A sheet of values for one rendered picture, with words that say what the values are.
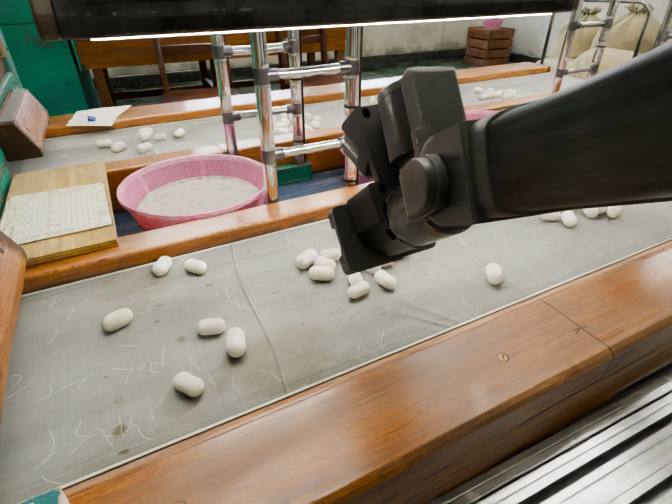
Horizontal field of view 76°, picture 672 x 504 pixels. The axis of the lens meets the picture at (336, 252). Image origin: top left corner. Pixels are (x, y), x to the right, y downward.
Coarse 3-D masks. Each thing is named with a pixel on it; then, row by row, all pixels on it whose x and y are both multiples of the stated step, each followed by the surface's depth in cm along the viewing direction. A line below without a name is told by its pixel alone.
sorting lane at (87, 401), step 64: (192, 256) 62; (256, 256) 62; (448, 256) 62; (512, 256) 62; (576, 256) 62; (64, 320) 51; (192, 320) 51; (256, 320) 51; (320, 320) 51; (384, 320) 51; (448, 320) 51; (64, 384) 43; (128, 384) 43; (256, 384) 43; (320, 384) 43; (0, 448) 37; (64, 448) 37; (128, 448) 37
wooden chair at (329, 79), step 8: (280, 32) 270; (320, 32) 294; (280, 40) 272; (304, 40) 288; (312, 40) 292; (320, 40) 296; (320, 48) 300; (280, 56) 276; (280, 64) 279; (280, 80) 285; (288, 80) 290; (304, 80) 290; (312, 80) 291; (320, 80) 292; (328, 80) 292; (336, 80) 292; (344, 80) 291; (288, 88) 284
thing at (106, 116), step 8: (80, 112) 115; (88, 112) 115; (96, 112) 115; (104, 112) 115; (112, 112) 115; (120, 112) 115; (72, 120) 109; (80, 120) 109; (88, 120) 108; (96, 120) 109; (104, 120) 109; (112, 120) 109
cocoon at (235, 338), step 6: (228, 330) 47; (234, 330) 46; (240, 330) 47; (228, 336) 46; (234, 336) 46; (240, 336) 46; (228, 342) 45; (234, 342) 45; (240, 342) 45; (228, 348) 45; (234, 348) 45; (240, 348) 45; (234, 354) 45; (240, 354) 45
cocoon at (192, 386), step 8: (176, 376) 42; (184, 376) 42; (192, 376) 42; (176, 384) 41; (184, 384) 41; (192, 384) 41; (200, 384) 41; (184, 392) 41; (192, 392) 41; (200, 392) 41
